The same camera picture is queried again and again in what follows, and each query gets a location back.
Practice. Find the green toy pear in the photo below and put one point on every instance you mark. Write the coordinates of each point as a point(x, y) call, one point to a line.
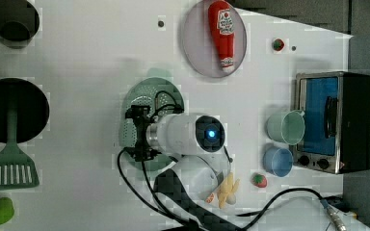
point(6, 210)

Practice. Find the toy strawberry near plate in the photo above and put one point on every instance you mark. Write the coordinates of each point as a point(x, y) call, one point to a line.
point(278, 44)

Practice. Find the toy peeled banana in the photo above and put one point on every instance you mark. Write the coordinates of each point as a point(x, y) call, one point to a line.
point(227, 191)

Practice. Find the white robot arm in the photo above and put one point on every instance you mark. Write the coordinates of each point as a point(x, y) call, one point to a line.
point(196, 144)

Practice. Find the grey round plate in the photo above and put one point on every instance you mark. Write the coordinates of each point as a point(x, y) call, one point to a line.
point(199, 47)

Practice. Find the black toaster oven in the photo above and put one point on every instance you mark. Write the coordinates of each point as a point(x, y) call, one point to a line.
point(336, 108)

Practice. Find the mint green cup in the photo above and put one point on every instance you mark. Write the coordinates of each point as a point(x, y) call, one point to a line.
point(286, 126)

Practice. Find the black round pan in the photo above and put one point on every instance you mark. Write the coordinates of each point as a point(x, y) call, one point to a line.
point(32, 108)

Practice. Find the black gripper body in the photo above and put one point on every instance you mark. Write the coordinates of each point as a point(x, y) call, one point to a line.
point(141, 151)

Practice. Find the black cup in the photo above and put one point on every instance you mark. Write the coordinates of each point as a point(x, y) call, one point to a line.
point(19, 20)

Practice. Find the toy strawberry near cups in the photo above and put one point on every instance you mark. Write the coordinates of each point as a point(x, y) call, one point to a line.
point(259, 180)

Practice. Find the red plush ketchup bottle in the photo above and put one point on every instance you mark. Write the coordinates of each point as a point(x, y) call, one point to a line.
point(222, 32)

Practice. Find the toy orange slice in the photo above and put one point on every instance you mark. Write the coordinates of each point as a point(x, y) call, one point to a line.
point(210, 198)

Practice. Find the green spatula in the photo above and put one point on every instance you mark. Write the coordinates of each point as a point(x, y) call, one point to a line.
point(17, 169)

